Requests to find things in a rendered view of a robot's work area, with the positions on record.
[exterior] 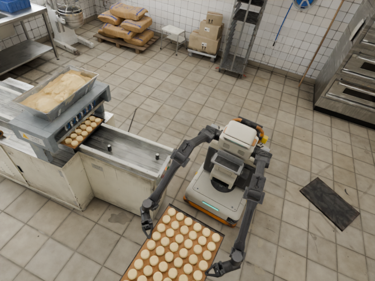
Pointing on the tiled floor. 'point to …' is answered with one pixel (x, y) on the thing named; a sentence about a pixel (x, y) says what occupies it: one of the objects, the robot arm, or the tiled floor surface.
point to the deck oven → (350, 73)
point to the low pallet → (126, 42)
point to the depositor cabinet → (69, 189)
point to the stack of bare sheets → (330, 203)
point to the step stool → (174, 35)
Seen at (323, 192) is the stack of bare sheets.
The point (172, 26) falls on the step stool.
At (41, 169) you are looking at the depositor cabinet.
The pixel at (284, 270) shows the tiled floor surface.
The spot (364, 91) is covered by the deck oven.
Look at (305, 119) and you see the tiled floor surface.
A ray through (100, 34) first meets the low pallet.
